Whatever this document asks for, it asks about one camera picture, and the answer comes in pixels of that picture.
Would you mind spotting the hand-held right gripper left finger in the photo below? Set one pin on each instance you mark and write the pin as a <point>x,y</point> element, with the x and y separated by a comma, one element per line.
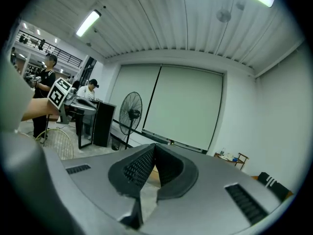
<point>97,192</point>

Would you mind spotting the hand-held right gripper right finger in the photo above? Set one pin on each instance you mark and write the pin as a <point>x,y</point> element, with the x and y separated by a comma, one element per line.
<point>207,192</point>

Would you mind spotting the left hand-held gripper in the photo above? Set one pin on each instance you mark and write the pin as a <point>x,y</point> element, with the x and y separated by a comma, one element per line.
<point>60,93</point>

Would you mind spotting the person's left forearm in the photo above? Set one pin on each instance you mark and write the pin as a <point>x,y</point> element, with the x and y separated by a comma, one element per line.
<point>36,109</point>

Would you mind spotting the light wooden desk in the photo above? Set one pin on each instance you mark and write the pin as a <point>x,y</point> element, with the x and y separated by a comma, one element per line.
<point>153,176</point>

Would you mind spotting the white crumpled cloth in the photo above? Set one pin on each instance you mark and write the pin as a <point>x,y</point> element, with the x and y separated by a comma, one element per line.
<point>227,157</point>

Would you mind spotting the black standing fan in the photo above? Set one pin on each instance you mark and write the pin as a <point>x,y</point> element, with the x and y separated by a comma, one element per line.
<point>130,111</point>

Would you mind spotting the black mesh bin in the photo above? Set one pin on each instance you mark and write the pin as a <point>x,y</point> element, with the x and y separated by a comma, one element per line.
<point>115,146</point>

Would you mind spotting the wooden shelf rack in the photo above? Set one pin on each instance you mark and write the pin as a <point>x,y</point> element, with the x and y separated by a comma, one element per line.
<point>242,157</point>

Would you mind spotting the white roller blind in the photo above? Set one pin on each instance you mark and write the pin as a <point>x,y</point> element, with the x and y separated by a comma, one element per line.
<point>134,94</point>
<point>185,106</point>

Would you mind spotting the black white striped cushion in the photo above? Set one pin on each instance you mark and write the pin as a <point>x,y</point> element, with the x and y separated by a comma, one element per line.
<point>274,185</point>

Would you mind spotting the black mezzanine railing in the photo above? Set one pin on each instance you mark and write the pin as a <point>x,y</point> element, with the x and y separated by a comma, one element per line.
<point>49,48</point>

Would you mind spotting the ceiling mounted fan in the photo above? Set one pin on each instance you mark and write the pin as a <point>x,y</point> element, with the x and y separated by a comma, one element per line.
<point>223,15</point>
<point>240,5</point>

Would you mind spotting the black window frame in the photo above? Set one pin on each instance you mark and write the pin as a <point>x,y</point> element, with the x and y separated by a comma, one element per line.
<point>190,146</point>

